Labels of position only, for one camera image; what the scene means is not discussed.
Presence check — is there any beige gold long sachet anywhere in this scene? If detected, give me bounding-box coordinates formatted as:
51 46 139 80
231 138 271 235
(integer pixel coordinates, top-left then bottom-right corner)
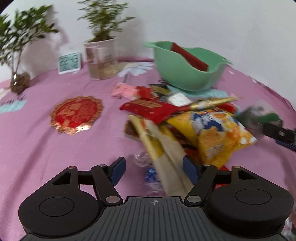
129 115 193 199

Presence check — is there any green clear snack packet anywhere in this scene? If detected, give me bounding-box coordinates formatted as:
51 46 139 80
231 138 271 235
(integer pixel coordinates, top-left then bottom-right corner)
235 105 283 140

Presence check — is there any yellow cracker snack bag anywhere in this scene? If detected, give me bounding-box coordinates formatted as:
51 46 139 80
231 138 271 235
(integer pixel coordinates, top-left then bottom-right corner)
166 108 257 168

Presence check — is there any gold red stick sachet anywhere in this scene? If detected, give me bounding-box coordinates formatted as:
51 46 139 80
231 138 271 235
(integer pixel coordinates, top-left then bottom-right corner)
182 96 239 111

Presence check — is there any red long snack bar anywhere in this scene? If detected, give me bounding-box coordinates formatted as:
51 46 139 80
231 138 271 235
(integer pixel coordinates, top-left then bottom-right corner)
119 98 190 125

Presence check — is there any white nougat clear packet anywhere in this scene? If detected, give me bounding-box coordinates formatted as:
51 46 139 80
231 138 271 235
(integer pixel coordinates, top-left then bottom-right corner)
166 92 192 106

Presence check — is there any small red candy packet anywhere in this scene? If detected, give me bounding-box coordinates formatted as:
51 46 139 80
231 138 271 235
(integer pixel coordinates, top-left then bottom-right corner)
136 86 159 100

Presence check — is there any dark red drink powder sachet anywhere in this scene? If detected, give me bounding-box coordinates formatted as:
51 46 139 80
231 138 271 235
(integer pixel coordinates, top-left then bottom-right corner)
171 43 208 72

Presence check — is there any red gold round coaster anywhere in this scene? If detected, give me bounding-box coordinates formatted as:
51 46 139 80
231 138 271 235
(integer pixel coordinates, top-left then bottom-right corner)
50 96 103 135

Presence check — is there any pink patterned tablecloth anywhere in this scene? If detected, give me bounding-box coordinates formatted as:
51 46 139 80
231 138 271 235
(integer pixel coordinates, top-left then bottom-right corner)
1 66 295 240

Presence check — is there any pink candy packet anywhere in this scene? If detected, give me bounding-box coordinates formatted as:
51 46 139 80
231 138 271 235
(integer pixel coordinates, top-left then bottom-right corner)
111 83 138 100

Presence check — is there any green plastic bowl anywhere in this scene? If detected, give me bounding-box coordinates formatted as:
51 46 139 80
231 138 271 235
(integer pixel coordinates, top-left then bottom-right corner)
143 41 232 92

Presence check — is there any digital clock thermometer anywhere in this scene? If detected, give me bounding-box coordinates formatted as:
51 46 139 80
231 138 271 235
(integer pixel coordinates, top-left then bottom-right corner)
58 52 81 74

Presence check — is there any plant in white cup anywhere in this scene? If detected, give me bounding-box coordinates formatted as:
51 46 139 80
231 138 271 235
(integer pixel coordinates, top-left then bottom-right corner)
77 1 134 80

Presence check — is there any plant in glass vase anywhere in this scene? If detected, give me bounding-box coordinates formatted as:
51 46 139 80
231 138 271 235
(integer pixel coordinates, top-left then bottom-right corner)
1 5 59 95

